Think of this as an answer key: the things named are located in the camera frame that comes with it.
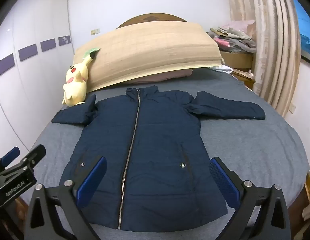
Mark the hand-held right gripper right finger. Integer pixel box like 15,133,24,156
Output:
209,157,288,240

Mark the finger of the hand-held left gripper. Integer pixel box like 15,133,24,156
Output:
0,147,20,170
0,144,46,178

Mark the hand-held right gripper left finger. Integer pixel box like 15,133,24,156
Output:
24,156,107,240

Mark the navy blue zip jacket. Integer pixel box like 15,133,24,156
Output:
51,85,266,230

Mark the pile of folded clothes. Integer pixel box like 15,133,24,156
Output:
207,20,257,53

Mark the bed with grey sheet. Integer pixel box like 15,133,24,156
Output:
20,67,310,240

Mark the white wardrobe with purple panels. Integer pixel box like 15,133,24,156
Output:
0,0,75,145

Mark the yellow plush toy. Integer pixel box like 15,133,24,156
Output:
61,51,95,107

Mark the wooden nightstand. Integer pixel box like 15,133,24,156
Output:
231,69,256,90

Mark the white crumpled cloth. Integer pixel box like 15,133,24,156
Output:
210,65,233,74

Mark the green patterned cloth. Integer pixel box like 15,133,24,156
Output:
82,47,101,58

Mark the pink pillow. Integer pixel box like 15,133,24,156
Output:
125,68,193,84

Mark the cardboard box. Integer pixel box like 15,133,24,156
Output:
219,51,253,69

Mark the beige wooden headboard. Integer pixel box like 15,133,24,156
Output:
72,21,225,90

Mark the beige curtain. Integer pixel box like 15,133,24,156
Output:
225,0,302,117

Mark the window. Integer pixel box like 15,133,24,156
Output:
291,0,310,65

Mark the brown wooden headboard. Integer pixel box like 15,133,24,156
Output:
116,13,188,29

